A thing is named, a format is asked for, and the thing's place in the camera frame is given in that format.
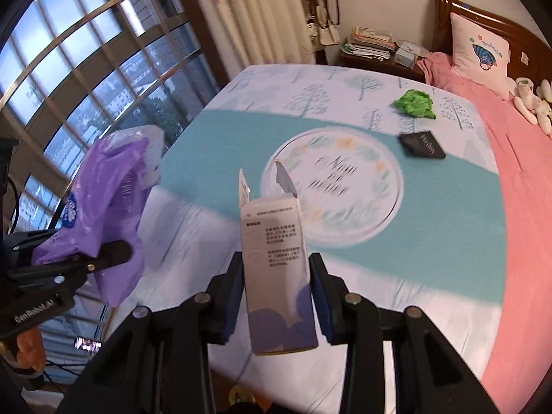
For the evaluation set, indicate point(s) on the wooden nightstand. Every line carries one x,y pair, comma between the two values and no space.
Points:
389,66

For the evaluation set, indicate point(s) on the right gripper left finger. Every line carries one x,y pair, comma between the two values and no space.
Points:
207,318

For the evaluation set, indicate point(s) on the operator left hand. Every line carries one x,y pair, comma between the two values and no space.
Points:
28,352

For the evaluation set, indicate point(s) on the metal window security grille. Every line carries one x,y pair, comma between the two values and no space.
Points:
74,71

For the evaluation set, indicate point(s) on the pink blanket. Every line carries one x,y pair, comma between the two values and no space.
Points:
521,355

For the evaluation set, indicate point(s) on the white whale-print pillow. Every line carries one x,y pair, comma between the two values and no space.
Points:
480,56

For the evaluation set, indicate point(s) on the white plush toy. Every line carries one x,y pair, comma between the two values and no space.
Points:
532,104

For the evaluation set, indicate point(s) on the cream pleated curtain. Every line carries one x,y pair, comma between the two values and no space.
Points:
259,32

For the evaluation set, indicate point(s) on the black Talopn card box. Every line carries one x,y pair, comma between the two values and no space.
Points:
422,144

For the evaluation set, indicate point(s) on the white purple carton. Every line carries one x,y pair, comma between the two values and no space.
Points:
276,270

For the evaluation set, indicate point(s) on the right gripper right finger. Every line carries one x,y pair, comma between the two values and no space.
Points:
347,318

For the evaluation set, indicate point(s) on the hanging handbag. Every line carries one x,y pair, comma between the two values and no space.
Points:
324,16

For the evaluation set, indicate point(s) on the clear tissue box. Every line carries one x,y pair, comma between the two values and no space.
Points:
408,53

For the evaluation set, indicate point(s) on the crumpled green paper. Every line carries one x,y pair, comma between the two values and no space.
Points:
415,104

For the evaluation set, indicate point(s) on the purple plastic bag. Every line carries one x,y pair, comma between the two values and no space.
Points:
105,204

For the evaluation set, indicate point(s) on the white tree-print bed sheet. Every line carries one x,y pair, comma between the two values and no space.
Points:
400,230

